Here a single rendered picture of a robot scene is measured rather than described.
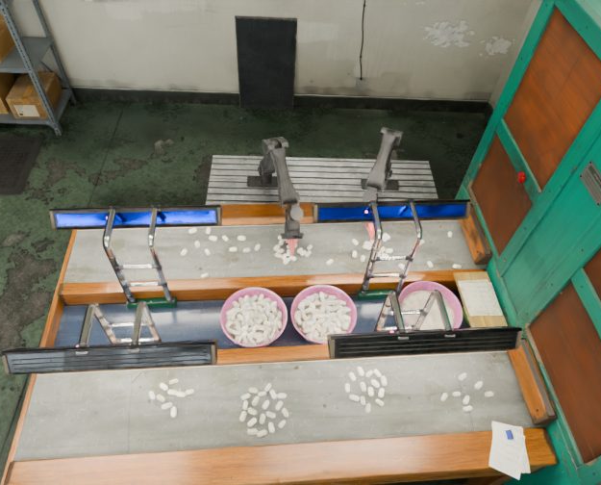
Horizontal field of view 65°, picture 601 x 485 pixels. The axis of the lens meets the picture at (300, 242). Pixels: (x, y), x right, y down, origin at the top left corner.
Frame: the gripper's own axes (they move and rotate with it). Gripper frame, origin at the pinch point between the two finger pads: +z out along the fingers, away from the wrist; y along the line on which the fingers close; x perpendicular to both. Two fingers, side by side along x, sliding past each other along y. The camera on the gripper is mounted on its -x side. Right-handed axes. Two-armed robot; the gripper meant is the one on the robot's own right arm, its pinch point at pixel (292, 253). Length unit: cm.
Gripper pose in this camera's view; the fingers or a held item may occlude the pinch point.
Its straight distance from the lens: 208.8
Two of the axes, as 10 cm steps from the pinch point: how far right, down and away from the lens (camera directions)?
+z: 0.2, 10.0, 0.4
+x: -0.7, -0.4, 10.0
